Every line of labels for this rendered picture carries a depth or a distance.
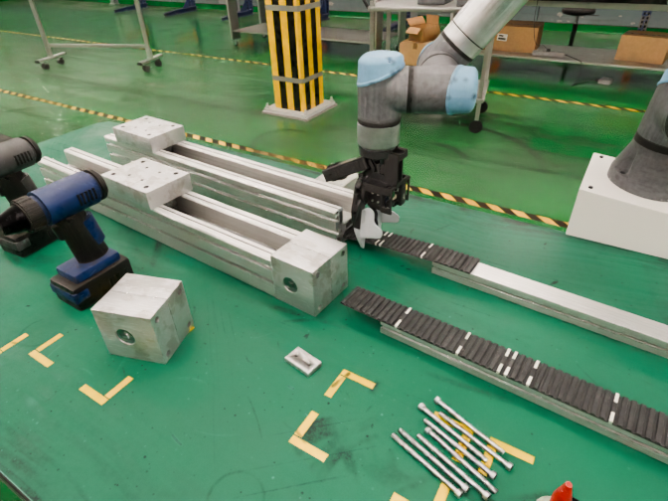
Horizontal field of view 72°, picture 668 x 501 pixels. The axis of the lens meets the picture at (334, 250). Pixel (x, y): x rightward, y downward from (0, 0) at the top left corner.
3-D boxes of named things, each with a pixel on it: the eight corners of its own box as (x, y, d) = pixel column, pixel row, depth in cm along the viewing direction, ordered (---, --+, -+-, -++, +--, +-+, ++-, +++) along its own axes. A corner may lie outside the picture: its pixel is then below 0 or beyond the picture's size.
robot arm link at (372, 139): (349, 123, 80) (373, 110, 85) (349, 148, 82) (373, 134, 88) (387, 131, 76) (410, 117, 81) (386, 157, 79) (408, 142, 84)
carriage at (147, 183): (195, 200, 102) (189, 172, 98) (154, 222, 95) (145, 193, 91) (151, 183, 110) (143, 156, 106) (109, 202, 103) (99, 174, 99)
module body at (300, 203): (362, 227, 102) (362, 192, 97) (336, 248, 95) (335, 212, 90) (141, 152, 141) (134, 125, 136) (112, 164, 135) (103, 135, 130)
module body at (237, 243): (309, 269, 89) (306, 233, 85) (275, 298, 83) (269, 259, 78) (83, 175, 129) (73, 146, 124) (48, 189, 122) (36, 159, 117)
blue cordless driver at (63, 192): (141, 274, 90) (106, 171, 77) (44, 338, 76) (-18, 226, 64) (116, 262, 93) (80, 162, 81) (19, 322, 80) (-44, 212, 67)
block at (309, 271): (355, 279, 87) (355, 237, 81) (315, 317, 78) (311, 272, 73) (316, 263, 91) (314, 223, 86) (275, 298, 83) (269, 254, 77)
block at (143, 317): (201, 315, 80) (189, 271, 74) (165, 365, 71) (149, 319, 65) (150, 306, 82) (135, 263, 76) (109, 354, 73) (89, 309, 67)
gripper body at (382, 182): (390, 219, 85) (392, 158, 78) (350, 207, 89) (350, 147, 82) (409, 202, 90) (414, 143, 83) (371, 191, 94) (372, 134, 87)
